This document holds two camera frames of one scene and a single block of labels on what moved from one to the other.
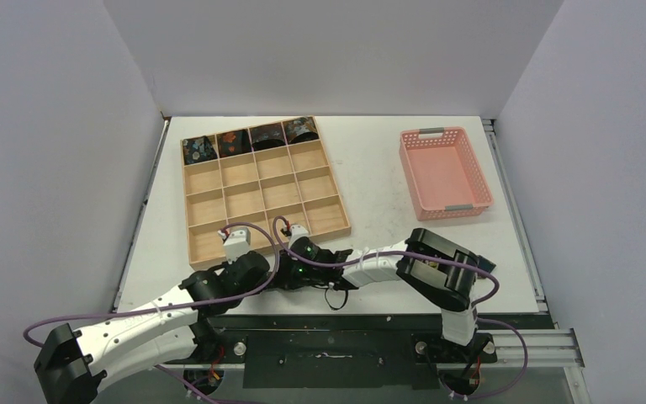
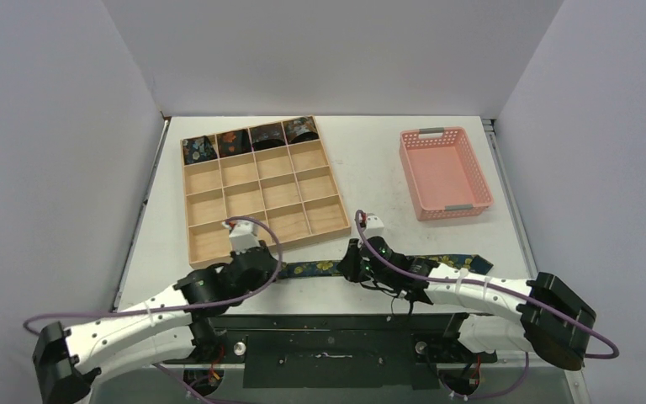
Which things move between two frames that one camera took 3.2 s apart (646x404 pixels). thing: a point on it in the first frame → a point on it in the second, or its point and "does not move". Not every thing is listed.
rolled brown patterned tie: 300,130 does not move
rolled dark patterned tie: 267,136 does not move
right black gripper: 299,256 → 351,266
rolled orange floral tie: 234,142 does not move
